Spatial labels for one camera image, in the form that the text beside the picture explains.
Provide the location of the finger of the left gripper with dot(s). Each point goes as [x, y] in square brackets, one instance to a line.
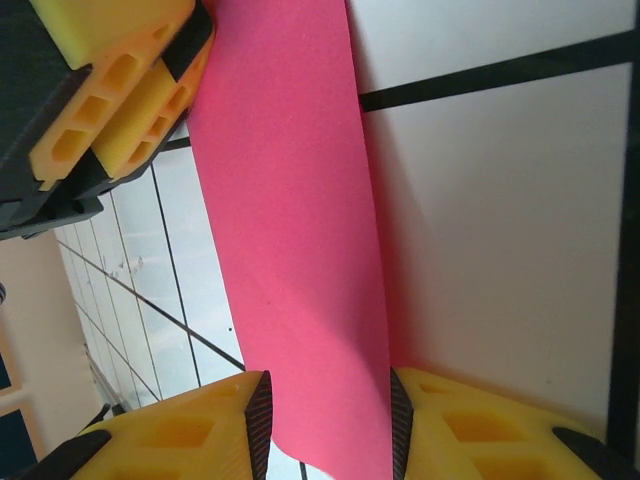
[115, 30]
[145, 115]

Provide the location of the pink square paper sheet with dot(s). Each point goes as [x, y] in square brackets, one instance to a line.
[290, 225]

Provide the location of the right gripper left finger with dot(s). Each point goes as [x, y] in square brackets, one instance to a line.
[175, 440]

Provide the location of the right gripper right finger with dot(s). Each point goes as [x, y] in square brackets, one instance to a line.
[490, 440]

